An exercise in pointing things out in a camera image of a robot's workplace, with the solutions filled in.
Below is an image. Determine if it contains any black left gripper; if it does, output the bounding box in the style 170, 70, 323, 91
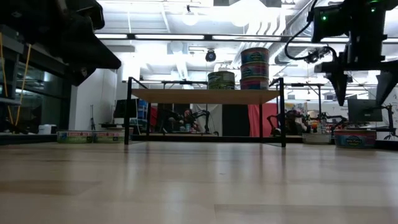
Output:
30, 12, 122, 85

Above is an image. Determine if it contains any wooden shelf black metal frame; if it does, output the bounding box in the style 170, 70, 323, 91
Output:
124, 76, 287, 148

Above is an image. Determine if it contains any black background rig frame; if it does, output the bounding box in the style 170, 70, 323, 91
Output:
284, 82, 326, 131

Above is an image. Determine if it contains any green label albacore tuna can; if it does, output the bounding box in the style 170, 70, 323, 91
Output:
207, 70, 236, 82
207, 80, 236, 90

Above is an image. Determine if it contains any dark background monitor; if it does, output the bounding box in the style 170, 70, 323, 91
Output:
347, 98, 383, 123
113, 98, 139, 119

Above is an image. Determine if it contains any blue bin stack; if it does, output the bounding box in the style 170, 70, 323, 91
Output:
136, 99, 149, 128

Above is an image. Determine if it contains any yellow cable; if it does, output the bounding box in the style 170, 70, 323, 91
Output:
0, 32, 33, 127

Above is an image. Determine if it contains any black track spotlight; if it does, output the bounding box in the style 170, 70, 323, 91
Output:
303, 45, 331, 65

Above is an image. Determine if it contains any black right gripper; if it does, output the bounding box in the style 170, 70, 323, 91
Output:
313, 0, 398, 107

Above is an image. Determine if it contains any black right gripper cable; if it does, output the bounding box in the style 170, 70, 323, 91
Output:
284, 0, 321, 62

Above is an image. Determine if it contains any thin black stand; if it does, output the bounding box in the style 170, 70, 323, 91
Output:
89, 105, 96, 131

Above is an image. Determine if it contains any colourful floral banner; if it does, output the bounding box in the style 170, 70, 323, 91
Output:
284, 101, 308, 125

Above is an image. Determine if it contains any red curtain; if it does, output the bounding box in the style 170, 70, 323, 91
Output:
248, 103, 280, 138

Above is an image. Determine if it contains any black background panel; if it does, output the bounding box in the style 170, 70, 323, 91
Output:
221, 104, 249, 137

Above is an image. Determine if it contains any white curtain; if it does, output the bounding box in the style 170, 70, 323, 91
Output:
192, 104, 223, 134

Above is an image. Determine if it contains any small white box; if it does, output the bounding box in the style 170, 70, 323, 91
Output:
37, 124, 58, 135

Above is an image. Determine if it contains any black metal table frame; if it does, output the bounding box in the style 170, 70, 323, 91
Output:
0, 133, 398, 151

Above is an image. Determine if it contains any overhead light bar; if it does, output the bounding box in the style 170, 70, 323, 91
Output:
95, 32, 398, 44

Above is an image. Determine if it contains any person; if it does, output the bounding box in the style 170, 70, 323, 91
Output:
182, 108, 203, 133

